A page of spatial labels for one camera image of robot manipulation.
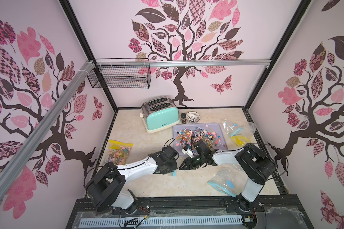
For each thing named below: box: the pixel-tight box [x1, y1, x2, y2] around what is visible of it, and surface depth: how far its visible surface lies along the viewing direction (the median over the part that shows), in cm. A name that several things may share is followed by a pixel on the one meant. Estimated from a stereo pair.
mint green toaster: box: [139, 96, 181, 134], surface depth 100 cm
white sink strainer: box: [185, 110, 201, 123], surface depth 112 cm
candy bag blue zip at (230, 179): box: [208, 163, 248, 198], surface depth 81 cm
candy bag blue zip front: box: [222, 118, 244, 137], surface depth 106 cm
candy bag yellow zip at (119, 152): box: [107, 139, 134, 166], surface depth 94 cm
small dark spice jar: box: [180, 112, 187, 125], surface depth 106 cm
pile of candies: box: [174, 126, 227, 150], surface depth 102 cm
